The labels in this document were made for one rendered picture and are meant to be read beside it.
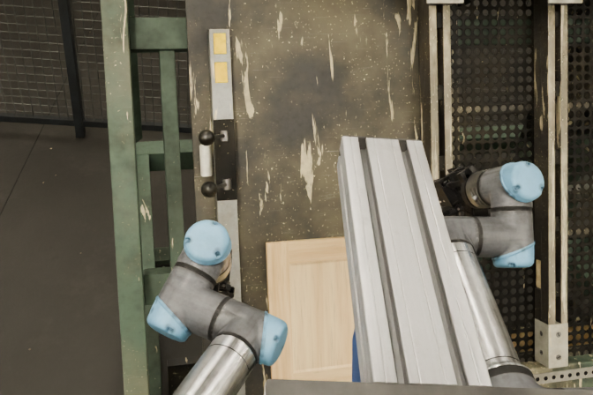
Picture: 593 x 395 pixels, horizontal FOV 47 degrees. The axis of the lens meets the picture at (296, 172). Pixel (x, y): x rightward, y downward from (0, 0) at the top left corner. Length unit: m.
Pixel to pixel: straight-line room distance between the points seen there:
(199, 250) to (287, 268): 0.69
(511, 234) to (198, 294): 0.57
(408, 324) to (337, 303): 1.28
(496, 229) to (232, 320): 0.51
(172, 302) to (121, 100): 0.69
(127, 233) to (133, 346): 0.28
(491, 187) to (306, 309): 0.70
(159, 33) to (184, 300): 0.85
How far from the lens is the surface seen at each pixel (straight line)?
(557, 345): 2.08
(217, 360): 1.01
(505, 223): 1.29
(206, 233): 1.11
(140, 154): 2.77
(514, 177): 1.27
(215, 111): 1.68
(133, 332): 1.74
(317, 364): 1.87
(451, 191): 1.45
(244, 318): 1.07
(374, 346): 0.54
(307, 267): 1.79
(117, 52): 1.67
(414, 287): 0.59
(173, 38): 1.76
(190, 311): 1.10
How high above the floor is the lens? 2.45
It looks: 38 degrees down
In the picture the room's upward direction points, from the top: 7 degrees clockwise
